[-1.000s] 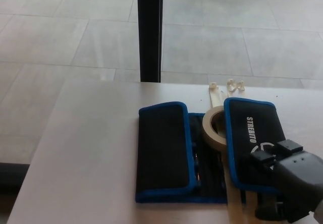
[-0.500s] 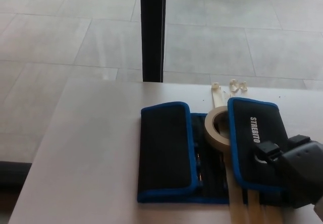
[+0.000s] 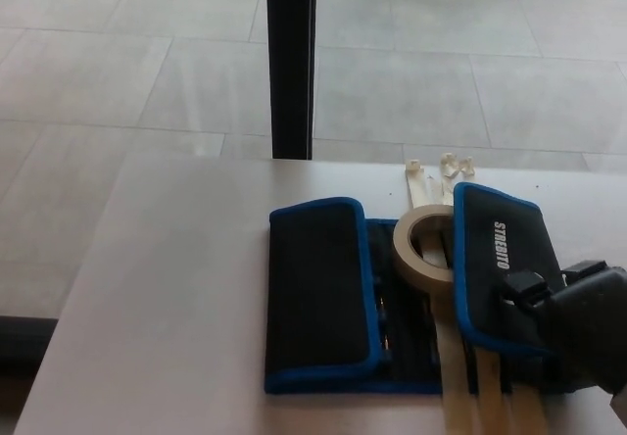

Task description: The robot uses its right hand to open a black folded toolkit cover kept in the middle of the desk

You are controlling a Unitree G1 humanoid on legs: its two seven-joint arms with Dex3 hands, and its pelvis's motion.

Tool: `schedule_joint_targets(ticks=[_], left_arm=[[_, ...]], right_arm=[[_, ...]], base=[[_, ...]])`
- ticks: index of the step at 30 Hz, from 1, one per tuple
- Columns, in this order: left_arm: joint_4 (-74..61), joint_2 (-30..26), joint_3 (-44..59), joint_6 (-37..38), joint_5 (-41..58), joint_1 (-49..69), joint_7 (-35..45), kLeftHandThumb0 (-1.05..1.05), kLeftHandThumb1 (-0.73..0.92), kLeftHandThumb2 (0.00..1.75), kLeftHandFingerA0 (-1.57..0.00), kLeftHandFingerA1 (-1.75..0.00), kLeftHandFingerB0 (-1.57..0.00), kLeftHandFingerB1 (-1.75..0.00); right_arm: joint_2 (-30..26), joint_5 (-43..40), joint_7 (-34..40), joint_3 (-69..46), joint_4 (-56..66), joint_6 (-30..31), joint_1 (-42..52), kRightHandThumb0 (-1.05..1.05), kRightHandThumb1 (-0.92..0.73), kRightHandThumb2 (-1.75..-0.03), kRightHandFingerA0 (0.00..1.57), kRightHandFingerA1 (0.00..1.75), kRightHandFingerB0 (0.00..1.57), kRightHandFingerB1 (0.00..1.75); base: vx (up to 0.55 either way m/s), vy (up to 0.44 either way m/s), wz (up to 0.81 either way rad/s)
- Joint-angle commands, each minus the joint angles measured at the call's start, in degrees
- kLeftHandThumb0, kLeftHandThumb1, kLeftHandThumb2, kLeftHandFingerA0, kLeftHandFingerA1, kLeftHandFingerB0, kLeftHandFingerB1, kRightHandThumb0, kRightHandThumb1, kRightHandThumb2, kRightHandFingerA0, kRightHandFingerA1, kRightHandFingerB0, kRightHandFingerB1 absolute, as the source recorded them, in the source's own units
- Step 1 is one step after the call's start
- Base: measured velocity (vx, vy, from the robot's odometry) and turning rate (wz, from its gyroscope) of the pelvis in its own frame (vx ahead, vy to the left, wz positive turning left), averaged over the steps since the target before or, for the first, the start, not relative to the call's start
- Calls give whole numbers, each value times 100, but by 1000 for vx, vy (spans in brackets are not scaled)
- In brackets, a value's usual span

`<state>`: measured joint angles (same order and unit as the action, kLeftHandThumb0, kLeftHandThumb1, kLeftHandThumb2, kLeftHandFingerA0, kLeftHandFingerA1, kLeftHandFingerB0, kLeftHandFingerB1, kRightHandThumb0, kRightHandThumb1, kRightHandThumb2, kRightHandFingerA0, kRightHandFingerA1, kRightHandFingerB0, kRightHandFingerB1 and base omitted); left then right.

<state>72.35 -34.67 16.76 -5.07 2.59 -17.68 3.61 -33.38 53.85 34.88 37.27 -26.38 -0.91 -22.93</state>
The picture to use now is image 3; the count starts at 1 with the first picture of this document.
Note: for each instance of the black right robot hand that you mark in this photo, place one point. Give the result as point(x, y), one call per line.
point(588, 327)

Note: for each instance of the black toolkit case blue trim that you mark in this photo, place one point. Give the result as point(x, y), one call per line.
point(313, 283)

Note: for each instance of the beige masking tape roll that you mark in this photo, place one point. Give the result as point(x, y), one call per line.
point(406, 263)

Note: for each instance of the black vertical post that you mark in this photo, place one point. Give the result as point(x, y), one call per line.
point(291, 62)

